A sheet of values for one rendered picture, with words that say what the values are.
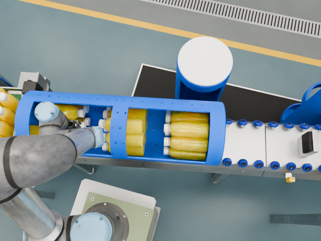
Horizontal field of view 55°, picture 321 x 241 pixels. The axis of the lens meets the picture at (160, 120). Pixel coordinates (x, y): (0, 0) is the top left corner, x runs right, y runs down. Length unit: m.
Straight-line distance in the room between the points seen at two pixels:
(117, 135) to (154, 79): 1.31
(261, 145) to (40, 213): 1.08
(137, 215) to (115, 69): 1.76
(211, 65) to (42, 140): 1.06
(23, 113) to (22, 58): 1.71
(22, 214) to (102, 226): 0.25
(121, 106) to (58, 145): 0.61
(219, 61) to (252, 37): 1.40
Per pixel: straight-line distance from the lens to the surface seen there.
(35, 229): 0.97
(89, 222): 1.02
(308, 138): 1.53
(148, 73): 2.54
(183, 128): 1.30
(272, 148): 1.62
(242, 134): 1.60
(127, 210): 1.23
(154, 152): 1.47
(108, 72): 2.76
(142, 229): 1.22
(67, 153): 0.73
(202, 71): 1.56
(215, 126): 1.26
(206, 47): 1.63
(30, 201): 0.87
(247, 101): 2.51
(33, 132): 1.47
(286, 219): 2.21
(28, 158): 0.69
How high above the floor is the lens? 2.43
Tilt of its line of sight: 73 degrees down
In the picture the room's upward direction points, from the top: 5 degrees counter-clockwise
